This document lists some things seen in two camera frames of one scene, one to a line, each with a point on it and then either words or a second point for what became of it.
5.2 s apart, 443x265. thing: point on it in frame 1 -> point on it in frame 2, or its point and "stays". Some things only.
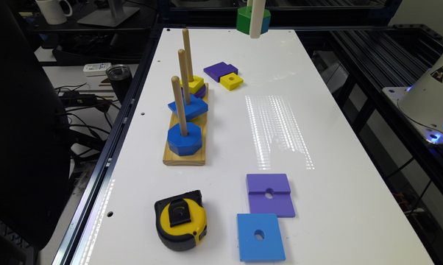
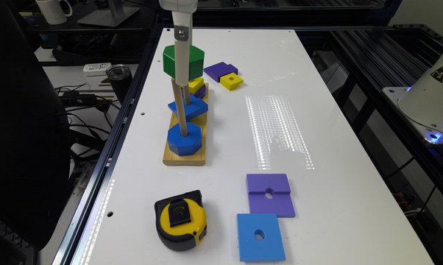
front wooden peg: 182,121 stays
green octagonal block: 243,18 -> 196,62
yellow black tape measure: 181,221 stays
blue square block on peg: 196,107 stays
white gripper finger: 257,16 -> 181,11
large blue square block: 260,238 stays
